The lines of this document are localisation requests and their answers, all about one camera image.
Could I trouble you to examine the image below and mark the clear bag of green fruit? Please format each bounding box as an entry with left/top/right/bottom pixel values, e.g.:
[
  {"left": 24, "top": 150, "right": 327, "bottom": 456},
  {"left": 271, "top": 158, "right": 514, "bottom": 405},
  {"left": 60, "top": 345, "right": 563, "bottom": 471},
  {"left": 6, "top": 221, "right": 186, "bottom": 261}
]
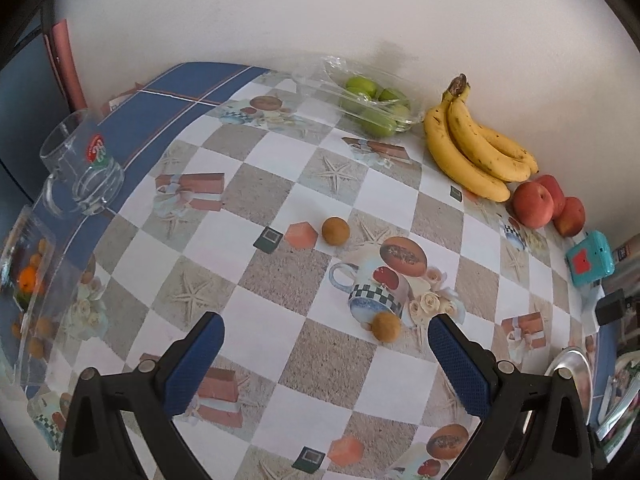
[{"left": 292, "top": 55, "right": 426, "bottom": 139}]

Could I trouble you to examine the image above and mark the clear plastic container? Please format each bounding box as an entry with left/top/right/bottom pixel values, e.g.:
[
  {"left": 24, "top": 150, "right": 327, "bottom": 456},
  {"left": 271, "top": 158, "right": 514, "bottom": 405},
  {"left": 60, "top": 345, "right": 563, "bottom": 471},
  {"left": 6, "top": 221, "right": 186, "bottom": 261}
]
[{"left": 0, "top": 205, "right": 68, "bottom": 388}]

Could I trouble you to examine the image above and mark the round steel tray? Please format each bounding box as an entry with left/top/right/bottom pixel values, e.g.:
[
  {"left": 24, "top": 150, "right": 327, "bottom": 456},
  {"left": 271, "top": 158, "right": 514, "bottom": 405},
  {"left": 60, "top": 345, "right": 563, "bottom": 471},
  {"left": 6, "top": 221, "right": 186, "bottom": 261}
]
[{"left": 544, "top": 345, "right": 596, "bottom": 428}]

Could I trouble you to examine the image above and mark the red apple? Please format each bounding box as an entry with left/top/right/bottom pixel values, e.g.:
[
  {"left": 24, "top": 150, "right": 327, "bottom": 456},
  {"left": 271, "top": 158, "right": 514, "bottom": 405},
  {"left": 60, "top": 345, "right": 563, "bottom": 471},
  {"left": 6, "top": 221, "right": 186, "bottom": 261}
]
[
  {"left": 511, "top": 181, "right": 555, "bottom": 229},
  {"left": 537, "top": 174, "right": 567, "bottom": 218},
  {"left": 553, "top": 196, "right": 586, "bottom": 237}
]

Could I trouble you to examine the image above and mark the checkered printed tablecloth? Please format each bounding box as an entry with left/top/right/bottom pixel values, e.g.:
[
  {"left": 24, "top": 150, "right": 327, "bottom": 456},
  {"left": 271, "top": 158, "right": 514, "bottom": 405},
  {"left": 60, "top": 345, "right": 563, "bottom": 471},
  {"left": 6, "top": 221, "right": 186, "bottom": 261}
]
[{"left": 0, "top": 62, "right": 616, "bottom": 480}]

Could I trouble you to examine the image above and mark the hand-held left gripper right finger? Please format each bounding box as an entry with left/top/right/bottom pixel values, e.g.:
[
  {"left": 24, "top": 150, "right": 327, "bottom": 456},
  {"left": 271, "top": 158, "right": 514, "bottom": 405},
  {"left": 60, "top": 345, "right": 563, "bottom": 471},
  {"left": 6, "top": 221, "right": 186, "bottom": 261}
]
[{"left": 427, "top": 313, "right": 593, "bottom": 480}]

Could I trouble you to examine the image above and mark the red pole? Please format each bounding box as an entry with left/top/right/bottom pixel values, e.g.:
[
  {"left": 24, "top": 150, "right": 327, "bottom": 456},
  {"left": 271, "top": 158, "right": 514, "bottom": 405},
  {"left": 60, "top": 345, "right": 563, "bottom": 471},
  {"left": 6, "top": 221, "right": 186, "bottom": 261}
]
[{"left": 47, "top": 19, "right": 86, "bottom": 111}]

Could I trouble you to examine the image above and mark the black power adapter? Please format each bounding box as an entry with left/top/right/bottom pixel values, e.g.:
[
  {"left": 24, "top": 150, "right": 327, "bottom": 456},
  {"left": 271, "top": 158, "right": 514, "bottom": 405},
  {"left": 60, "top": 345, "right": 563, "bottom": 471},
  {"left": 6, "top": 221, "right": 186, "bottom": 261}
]
[{"left": 595, "top": 290, "right": 632, "bottom": 326}]

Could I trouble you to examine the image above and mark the brown longan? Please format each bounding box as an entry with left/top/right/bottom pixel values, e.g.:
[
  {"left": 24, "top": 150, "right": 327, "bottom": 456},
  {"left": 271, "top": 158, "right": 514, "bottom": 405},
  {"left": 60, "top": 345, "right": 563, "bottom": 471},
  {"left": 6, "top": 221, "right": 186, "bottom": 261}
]
[
  {"left": 372, "top": 311, "right": 402, "bottom": 343},
  {"left": 321, "top": 216, "right": 351, "bottom": 246}
]

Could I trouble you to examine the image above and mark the yellow banana bunch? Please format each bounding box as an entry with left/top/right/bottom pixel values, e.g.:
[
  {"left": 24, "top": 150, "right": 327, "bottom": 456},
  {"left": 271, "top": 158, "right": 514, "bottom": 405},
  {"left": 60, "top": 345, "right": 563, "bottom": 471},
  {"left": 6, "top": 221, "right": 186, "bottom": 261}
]
[{"left": 423, "top": 74, "right": 540, "bottom": 203}]

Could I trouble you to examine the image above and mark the teal house-shaped box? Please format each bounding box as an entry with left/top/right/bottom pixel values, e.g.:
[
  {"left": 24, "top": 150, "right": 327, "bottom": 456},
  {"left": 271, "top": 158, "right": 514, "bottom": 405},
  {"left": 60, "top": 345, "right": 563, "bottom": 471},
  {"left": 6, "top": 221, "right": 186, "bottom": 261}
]
[{"left": 565, "top": 230, "right": 615, "bottom": 288}]

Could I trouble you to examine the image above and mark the clear glass mug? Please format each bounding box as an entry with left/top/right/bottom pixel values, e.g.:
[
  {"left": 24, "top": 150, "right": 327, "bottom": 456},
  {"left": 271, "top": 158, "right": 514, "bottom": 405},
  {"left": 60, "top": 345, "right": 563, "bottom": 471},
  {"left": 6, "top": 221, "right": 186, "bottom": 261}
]
[{"left": 40, "top": 108, "right": 126, "bottom": 218}]

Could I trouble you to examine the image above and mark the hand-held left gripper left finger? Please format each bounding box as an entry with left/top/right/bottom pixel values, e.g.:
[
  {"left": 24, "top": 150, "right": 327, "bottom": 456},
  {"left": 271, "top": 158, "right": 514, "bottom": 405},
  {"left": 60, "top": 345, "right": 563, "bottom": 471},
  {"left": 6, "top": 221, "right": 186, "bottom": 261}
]
[{"left": 59, "top": 311, "right": 226, "bottom": 480}]

